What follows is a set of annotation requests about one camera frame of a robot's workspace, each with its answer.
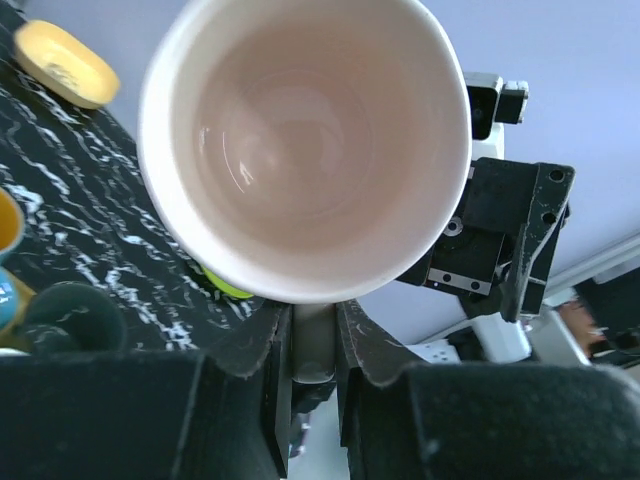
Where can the orange and blue mug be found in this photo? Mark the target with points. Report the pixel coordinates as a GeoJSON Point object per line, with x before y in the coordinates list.
{"type": "Point", "coordinates": [15, 293]}

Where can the pink mug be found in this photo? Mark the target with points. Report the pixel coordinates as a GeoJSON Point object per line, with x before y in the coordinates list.
{"type": "Point", "coordinates": [308, 152]}

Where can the dark teal mug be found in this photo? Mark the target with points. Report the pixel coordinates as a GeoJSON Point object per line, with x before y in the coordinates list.
{"type": "Point", "coordinates": [73, 317]}

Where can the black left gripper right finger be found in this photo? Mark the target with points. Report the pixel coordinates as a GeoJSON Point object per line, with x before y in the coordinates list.
{"type": "Point", "coordinates": [404, 418]}

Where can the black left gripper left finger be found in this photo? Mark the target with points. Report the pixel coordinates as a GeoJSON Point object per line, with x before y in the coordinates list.
{"type": "Point", "coordinates": [216, 413]}

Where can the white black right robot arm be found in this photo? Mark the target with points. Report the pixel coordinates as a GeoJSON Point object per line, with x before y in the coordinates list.
{"type": "Point", "coordinates": [501, 341]}

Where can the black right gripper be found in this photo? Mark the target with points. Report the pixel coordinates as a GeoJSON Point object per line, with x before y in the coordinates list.
{"type": "Point", "coordinates": [495, 253]}

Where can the yellow square dish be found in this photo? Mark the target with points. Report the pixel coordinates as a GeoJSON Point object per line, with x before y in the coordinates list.
{"type": "Point", "coordinates": [64, 65]}

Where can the lime green plate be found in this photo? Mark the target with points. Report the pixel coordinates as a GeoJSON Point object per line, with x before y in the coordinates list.
{"type": "Point", "coordinates": [225, 287]}

